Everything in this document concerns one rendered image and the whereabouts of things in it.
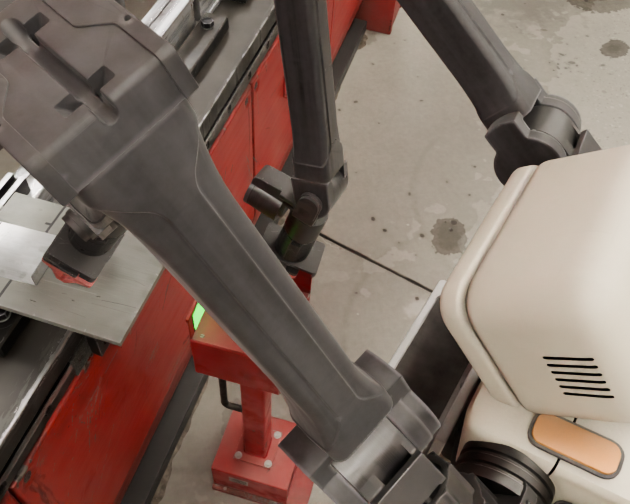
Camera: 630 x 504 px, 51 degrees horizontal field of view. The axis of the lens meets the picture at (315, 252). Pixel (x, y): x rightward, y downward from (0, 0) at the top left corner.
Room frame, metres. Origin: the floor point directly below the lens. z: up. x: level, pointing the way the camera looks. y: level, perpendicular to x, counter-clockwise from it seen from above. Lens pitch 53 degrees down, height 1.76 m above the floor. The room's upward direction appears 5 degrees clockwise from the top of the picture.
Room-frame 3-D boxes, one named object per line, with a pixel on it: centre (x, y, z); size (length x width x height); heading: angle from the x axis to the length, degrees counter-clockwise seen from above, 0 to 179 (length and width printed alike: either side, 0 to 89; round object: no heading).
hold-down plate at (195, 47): (1.13, 0.29, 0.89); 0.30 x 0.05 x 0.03; 167
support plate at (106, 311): (0.52, 0.34, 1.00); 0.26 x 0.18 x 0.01; 77
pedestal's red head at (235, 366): (0.63, 0.10, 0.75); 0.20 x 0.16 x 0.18; 169
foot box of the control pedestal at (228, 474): (0.62, 0.07, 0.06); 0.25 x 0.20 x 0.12; 79
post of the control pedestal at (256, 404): (0.63, 0.10, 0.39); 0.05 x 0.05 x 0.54; 79
